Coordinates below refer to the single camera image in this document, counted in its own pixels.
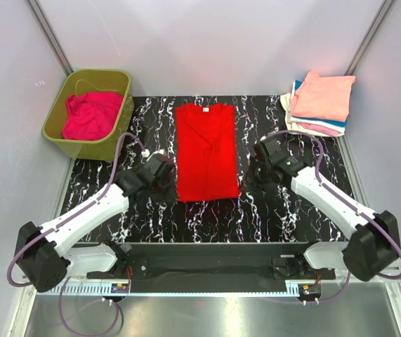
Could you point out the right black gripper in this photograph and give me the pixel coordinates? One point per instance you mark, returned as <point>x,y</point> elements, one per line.
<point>248,184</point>

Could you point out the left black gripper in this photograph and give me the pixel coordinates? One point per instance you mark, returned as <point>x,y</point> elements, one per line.
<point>171,194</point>

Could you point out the red t-shirt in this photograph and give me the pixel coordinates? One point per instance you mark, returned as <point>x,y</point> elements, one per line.
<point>206,155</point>

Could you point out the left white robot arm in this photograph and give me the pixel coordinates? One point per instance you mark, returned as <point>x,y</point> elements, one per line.
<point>48,254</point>

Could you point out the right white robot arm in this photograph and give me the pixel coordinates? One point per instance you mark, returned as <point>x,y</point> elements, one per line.
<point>373,241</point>

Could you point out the folded pink t-shirt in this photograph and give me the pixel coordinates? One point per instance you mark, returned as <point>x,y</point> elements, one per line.
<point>322,129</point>

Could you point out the folded cream t-shirt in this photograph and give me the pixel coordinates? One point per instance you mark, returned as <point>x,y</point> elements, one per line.
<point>292,123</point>

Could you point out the folded blue t-shirt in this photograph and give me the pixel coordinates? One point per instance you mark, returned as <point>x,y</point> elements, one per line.
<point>296,86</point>

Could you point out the magenta t-shirt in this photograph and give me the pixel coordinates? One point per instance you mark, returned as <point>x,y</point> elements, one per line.
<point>91,116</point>

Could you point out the olive green plastic bin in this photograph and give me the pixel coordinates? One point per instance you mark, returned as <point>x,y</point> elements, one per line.
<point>79,83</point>

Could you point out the folded peach t-shirt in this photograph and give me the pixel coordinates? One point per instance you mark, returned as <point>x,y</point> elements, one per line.
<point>323,97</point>

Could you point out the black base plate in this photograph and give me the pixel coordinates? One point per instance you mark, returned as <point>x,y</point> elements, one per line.
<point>270,260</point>

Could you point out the right aluminium corner post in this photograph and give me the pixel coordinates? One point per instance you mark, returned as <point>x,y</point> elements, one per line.
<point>376,24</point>

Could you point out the aluminium corner post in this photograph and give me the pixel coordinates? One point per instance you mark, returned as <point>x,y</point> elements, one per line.
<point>376,24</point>
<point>49,34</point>

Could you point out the left aluminium corner post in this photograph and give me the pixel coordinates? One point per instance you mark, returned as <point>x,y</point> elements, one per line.
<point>49,34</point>

